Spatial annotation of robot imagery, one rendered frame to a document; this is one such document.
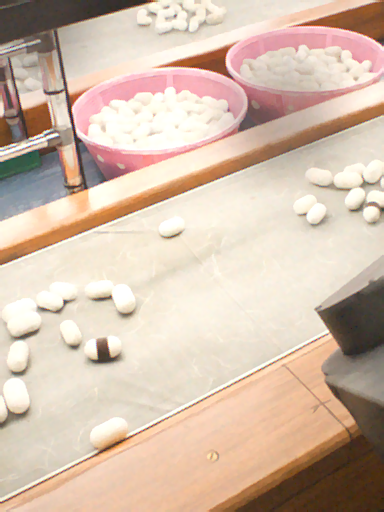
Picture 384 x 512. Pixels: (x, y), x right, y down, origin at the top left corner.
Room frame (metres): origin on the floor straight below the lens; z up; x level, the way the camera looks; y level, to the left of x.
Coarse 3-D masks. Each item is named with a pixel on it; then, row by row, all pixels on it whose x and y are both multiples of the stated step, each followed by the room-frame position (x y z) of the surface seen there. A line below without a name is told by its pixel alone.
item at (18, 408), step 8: (8, 384) 0.43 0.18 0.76; (16, 384) 0.43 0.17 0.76; (24, 384) 0.44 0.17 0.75; (8, 392) 0.42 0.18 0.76; (16, 392) 0.42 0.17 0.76; (24, 392) 0.42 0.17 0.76; (8, 400) 0.41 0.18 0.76; (16, 400) 0.41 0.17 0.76; (24, 400) 0.41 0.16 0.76; (8, 408) 0.41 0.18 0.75; (16, 408) 0.41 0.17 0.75; (24, 408) 0.41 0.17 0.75
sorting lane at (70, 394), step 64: (192, 192) 0.75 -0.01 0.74; (256, 192) 0.74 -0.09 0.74; (320, 192) 0.72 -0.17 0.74; (64, 256) 0.64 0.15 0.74; (128, 256) 0.63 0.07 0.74; (192, 256) 0.62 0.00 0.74; (256, 256) 0.61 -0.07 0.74; (320, 256) 0.60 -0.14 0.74; (0, 320) 0.54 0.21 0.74; (64, 320) 0.53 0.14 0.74; (128, 320) 0.52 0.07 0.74; (192, 320) 0.52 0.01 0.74; (256, 320) 0.51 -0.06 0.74; (320, 320) 0.50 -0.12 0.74; (0, 384) 0.45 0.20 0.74; (64, 384) 0.44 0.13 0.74; (128, 384) 0.44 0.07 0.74; (192, 384) 0.43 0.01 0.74; (0, 448) 0.38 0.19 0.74; (64, 448) 0.37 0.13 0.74
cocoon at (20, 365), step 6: (18, 342) 0.49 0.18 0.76; (12, 348) 0.48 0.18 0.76; (18, 348) 0.48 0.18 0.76; (24, 348) 0.48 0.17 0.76; (12, 354) 0.47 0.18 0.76; (18, 354) 0.47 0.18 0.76; (24, 354) 0.47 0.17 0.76; (12, 360) 0.46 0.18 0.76; (18, 360) 0.46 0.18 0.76; (24, 360) 0.47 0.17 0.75; (12, 366) 0.46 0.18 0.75; (18, 366) 0.46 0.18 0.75; (24, 366) 0.46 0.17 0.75
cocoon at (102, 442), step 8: (104, 424) 0.38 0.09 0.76; (112, 424) 0.38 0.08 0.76; (120, 424) 0.38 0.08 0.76; (96, 432) 0.37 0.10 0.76; (104, 432) 0.37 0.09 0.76; (112, 432) 0.37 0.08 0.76; (120, 432) 0.37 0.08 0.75; (96, 440) 0.36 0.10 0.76; (104, 440) 0.36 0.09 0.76; (112, 440) 0.37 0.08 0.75; (104, 448) 0.36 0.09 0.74
